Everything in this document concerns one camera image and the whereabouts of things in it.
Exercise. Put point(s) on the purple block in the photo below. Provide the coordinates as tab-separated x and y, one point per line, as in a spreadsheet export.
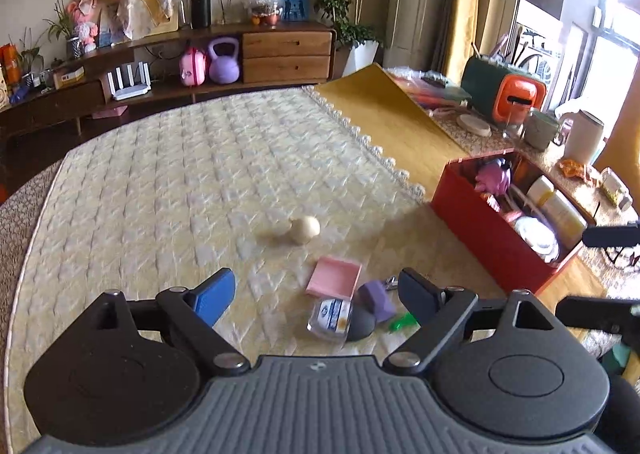
377	299

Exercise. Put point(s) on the orange wrapper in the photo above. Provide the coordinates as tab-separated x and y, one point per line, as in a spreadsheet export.
575	169

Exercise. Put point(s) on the small pill bottle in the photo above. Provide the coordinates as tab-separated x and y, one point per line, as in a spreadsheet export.
616	186

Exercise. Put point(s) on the small green object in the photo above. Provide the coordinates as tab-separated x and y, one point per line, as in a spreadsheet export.
402	323

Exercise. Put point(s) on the red tin box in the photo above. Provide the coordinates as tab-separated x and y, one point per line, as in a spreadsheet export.
480	234

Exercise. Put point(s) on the small potted plant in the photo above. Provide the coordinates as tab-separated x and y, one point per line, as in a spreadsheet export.
67	29

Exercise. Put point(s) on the clear case with blue label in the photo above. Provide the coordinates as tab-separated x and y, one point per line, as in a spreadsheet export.
330	316

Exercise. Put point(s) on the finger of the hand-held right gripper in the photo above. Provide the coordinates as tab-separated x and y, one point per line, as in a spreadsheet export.
595	314
612	235

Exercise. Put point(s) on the lace tablecloth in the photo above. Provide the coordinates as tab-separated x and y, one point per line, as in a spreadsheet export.
25	214

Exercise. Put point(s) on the purple kettlebell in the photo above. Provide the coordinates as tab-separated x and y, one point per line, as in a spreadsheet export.
223	61

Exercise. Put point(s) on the white tumbler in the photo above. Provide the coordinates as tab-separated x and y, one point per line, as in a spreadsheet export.
582	136

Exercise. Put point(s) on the green storage box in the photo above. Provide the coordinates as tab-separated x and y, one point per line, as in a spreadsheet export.
482	79

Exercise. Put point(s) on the black speaker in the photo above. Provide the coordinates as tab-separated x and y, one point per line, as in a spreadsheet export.
201	11

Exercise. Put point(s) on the black eyeglasses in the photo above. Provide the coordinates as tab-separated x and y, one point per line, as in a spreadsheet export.
625	254

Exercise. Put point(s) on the clear drinking glass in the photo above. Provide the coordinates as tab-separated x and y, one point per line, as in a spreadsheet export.
512	119

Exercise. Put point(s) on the pink flat box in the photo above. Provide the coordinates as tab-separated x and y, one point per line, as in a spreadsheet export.
332	276

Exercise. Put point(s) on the green mug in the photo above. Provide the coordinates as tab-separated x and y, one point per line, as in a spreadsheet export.
540	129

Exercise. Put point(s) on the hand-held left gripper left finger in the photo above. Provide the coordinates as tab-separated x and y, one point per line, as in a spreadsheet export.
215	296

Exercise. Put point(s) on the white plant pot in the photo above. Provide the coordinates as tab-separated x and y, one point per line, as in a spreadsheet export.
362	54

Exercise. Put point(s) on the dark grey oval object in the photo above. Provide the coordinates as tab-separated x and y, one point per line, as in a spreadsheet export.
361	324

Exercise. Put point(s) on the quilted cream table cover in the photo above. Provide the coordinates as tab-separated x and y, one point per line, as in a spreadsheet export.
175	174

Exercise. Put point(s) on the round white coaster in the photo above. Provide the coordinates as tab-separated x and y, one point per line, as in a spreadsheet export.
475	125

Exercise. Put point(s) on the orange tissue box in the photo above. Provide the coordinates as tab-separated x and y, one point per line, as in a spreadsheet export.
520	94

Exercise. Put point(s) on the yellow mat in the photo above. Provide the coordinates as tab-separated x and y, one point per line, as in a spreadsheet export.
380	109

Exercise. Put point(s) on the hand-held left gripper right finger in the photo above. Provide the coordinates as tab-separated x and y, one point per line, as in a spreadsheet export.
417	294

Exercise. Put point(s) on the wooden media cabinet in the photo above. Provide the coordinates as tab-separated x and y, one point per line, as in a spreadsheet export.
287	51

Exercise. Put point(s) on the cream bottle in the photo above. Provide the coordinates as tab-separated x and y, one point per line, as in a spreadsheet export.
560	206

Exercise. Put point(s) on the plastic bag of fruit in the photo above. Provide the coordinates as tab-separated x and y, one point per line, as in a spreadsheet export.
261	6

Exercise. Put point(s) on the silver nail clipper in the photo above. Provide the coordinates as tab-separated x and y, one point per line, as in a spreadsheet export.
391	283

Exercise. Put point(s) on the pink toy suitcase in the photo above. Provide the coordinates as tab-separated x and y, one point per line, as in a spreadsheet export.
192	66

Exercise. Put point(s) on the purple toy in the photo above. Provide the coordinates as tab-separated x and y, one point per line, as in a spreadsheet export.
492	176

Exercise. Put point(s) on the washing machine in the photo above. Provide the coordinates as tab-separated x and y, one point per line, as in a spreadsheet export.
542	59

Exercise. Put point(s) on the white router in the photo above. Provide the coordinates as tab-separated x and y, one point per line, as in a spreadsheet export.
131	84

